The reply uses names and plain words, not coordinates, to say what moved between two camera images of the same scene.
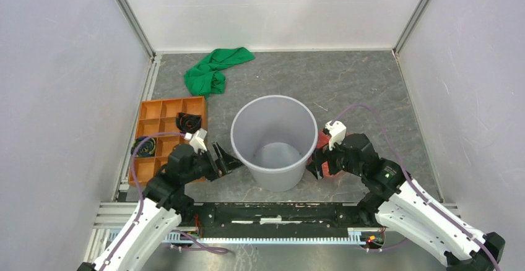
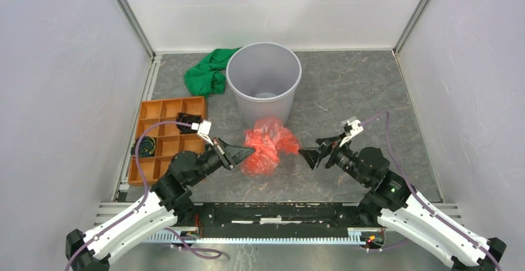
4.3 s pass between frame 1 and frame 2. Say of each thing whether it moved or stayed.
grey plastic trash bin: moved
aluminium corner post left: stayed
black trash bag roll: stayed
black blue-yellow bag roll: stayed
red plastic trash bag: moved
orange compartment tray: stayed
